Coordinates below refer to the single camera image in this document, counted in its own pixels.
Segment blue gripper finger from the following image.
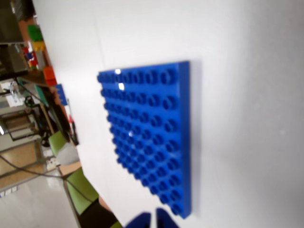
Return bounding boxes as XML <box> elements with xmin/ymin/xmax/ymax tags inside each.
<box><xmin>124</xmin><ymin>212</ymin><xmax>152</xmax><ymax>228</ymax></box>
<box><xmin>156</xmin><ymin>208</ymin><xmax>181</xmax><ymax>228</ymax></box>

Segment small blue block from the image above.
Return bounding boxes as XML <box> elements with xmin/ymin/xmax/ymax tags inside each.
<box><xmin>56</xmin><ymin>83</ymin><xmax>69</xmax><ymax>105</ymax></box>

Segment small orange block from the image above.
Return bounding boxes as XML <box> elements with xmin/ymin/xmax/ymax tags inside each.
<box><xmin>42</xmin><ymin>66</ymin><xmax>57</xmax><ymax>86</ymax></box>

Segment small yellow block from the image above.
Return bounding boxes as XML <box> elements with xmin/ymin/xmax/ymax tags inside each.
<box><xmin>32</xmin><ymin>40</ymin><xmax>46</xmax><ymax>51</ymax></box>

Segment small green block stack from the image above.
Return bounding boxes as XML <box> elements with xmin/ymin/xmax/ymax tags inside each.
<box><xmin>27</xmin><ymin>24</ymin><xmax>44</xmax><ymax>42</ymax></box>

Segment green chair seat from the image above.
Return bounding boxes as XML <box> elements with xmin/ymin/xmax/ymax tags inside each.
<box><xmin>66</xmin><ymin>169</ymin><xmax>100</xmax><ymax>216</ymax></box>

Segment blue 8x8 studded plate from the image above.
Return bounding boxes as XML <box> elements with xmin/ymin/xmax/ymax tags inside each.
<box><xmin>96</xmin><ymin>60</ymin><xmax>192</xmax><ymax>219</ymax></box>

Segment green and grey chair back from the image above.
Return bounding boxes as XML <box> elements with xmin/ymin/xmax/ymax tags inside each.
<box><xmin>48</xmin><ymin>130</ymin><xmax>79</xmax><ymax>166</ymax></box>

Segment black cable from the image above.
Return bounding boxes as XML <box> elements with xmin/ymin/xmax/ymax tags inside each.
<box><xmin>0</xmin><ymin>155</ymin><xmax>95</xmax><ymax>205</ymax></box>

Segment red handled tool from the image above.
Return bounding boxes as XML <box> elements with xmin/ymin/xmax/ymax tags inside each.
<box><xmin>67</xmin><ymin>105</ymin><xmax>79</xmax><ymax>145</ymax></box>

